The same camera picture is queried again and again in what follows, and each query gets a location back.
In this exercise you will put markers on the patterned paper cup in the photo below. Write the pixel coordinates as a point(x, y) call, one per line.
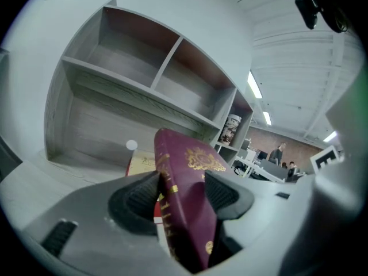
point(230, 129)

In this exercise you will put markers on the ceiling light strip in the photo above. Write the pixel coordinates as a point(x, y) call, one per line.
point(267, 118)
point(254, 84)
point(330, 136)

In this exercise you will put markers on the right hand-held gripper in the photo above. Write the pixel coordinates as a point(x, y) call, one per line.
point(326, 160)

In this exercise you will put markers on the black head-worn camera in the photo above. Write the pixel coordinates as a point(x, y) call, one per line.
point(307, 10)

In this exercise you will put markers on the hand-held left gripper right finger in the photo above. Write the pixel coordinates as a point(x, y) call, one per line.
point(227, 197)

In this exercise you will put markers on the grey wooden shelf unit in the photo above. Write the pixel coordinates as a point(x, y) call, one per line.
point(120, 79)

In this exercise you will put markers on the white round disc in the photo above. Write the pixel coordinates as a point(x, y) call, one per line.
point(132, 145)

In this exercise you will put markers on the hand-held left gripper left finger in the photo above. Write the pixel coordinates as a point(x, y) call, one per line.
point(132, 203)

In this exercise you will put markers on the black computer monitor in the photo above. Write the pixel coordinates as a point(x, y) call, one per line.
point(262, 155)

